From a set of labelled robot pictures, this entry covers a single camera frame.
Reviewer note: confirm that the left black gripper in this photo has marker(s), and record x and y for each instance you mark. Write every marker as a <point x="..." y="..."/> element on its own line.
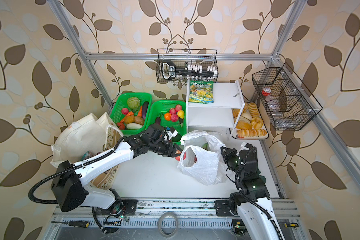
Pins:
<point x="172" y="153"/>

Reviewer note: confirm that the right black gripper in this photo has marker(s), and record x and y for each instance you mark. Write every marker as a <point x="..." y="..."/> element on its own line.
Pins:
<point x="226" y="155"/>

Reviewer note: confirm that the white plastic grocery bag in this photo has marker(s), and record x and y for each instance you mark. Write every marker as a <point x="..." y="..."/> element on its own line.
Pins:
<point x="202" y="160"/>

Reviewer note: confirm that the green plastic basket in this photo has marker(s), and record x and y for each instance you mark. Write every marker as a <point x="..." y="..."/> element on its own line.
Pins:
<point x="122" y="115"/>
<point x="159" y="108"/>

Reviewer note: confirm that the red apple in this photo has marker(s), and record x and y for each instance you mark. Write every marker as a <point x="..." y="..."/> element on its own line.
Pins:
<point x="178" y="108"/>

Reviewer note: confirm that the cream canvas tote bag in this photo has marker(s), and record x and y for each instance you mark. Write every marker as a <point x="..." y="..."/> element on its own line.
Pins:
<point x="85" y="138"/>

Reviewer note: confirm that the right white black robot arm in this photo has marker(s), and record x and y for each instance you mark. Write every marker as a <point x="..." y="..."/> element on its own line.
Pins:
<point x="252" y="202"/>

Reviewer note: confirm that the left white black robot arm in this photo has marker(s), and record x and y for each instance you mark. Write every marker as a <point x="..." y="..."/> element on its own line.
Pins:
<point x="71" y="184"/>

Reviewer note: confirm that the dark green avocado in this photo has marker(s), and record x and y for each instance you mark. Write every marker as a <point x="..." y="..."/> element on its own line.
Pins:
<point x="176" y="138"/>

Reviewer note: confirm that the small purple eggplant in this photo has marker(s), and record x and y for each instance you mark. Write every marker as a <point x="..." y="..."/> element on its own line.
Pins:
<point x="158" y="120"/>

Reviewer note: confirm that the orange fruit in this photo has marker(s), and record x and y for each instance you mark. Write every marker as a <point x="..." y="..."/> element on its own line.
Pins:
<point x="168" y="116"/>

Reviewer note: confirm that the yellow lemon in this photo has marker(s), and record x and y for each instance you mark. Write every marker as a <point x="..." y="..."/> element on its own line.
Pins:
<point x="181" y="114"/>

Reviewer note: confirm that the tray of bread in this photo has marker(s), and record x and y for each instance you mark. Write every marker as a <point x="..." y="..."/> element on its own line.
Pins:
<point x="249" y="123"/>

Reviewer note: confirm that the brown potato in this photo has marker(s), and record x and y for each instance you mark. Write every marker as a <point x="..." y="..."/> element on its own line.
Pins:
<point x="139" y="120"/>

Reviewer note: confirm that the white radish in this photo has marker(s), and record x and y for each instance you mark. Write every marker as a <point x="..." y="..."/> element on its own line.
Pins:
<point x="133" y="126"/>

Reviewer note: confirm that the white two-tier shelf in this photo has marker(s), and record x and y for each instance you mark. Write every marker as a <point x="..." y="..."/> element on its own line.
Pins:
<point x="219" y="114"/>

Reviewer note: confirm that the dark purple eggplant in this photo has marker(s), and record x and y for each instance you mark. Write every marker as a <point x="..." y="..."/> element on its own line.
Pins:
<point x="145" y="109"/>

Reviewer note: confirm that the green cabbage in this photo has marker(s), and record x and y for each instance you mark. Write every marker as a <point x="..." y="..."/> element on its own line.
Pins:
<point x="133" y="103"/>

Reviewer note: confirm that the yellow green snack bag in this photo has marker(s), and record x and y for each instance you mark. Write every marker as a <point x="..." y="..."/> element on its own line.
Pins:
<point x="201" y="92"/>

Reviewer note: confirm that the roll of clear tape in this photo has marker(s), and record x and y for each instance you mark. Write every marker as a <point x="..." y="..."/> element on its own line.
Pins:
<point x="168" y="224"/>

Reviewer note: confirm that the black barcode scanner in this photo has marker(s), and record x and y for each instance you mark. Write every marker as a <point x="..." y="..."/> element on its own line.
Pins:
<point x="188" y="70"/>

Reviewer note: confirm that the right yellow black screwdriver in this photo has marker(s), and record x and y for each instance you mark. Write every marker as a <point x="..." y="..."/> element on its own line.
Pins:
<point x="291" y="225"/>

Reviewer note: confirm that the yellow black screwdriver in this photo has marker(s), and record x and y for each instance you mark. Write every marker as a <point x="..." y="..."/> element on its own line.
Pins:
<point x="291" y="225"/>
<point x="75" y="224"/>

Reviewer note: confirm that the left yellow black screwdriver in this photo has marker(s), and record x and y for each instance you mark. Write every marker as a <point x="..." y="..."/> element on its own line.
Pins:
<point x="75" y="224"/>

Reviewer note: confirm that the right black wire basket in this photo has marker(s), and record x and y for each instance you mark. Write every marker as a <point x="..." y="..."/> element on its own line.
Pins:
<point x="288" y="101"/>

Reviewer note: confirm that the black wire basket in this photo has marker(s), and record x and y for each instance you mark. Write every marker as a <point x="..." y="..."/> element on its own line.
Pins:
<point x="204" y="57"/>
<point x="288" y="101"/>

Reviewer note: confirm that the back black wire basket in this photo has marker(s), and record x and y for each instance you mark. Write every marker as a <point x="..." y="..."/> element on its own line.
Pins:
<point x="204" y="57"/>

